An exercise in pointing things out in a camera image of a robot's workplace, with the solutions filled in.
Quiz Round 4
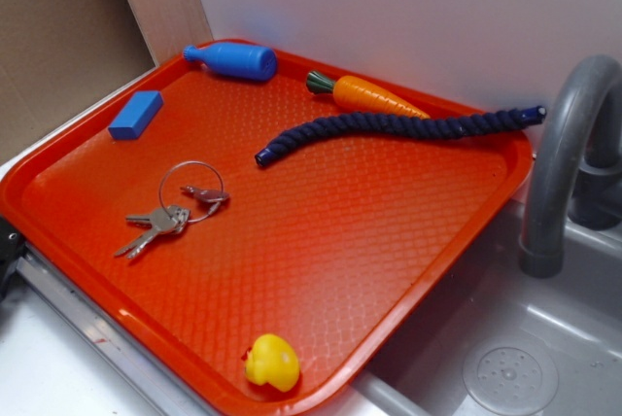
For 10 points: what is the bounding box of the yellow rubber duck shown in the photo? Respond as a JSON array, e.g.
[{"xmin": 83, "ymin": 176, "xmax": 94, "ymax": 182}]
[{"xmin": 242, "ymin": 333, "xmax": 300, "ymax": 393}]

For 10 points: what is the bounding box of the red plastic tray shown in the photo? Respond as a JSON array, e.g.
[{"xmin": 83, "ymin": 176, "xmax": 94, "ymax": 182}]
[{"xmin": 1, "ymin": 52, "xmax": 532, "ymax": 415}]

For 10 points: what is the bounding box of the orange toy carrot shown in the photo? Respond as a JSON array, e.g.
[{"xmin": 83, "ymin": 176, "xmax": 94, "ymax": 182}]
[{"xmin": 305, "ymin": 70, "xmax": 430, "ymax": 120}]

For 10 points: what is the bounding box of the small silver key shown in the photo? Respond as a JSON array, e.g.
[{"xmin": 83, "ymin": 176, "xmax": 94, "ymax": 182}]
[{"xmin": 180, "ymin": 185, "xmax": 229, "ymax": 204}]

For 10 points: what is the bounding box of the blue plastic bottle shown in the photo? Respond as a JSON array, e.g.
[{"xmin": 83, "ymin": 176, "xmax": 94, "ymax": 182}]
[{"xmin": 182, "ymin": 42, "xmax": 278, "ymax": 82}]

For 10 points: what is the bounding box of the silver key bunch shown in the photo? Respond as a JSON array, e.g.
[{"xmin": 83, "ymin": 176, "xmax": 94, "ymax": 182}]
[{"xmin": 114, "ymin": 205, "xmax": 190, "ymax": 260}]

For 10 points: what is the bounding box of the blue rectangular block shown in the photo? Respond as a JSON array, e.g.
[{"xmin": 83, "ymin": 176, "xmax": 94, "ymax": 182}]
[{"xmin": 108, "ymin": 90, "xmax": 163, "ymax": 140}]

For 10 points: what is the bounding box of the grey plastic sink basin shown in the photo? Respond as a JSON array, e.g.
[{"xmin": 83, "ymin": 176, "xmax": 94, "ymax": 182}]
[{"xmin": 354, "ymin": 203, "xmax": 621, "ymax": 415}]

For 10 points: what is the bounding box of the grey plastic faucet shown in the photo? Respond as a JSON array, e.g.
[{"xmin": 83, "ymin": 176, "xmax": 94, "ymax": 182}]
[{"xmin": 519, "ymin": 54, "xmax": 621, "ymax": 278}]

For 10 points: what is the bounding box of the brown cardboard panel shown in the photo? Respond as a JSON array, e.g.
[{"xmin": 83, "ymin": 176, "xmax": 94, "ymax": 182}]
[{"xmin": 0, "ymin": 0, "xmax": 156, "ymax": 167}]

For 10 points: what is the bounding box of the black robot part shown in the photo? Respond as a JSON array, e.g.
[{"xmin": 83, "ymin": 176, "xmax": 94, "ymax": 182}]
[{"xmin": 0, "ymin": 217, "xmax": 24, "ymax": 301}]

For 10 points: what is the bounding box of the silver key ring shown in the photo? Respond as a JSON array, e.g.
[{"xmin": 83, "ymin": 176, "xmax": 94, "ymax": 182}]
[{"xmin": 158, "ymin": 160, "xmax": 225, "ymax": 224}]

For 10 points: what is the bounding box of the dark blue rope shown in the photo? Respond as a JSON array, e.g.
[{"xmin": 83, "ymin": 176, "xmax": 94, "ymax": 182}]
[{"xmin": 254, "ymin": 105, "xmax": 547, "ymax": 169}]

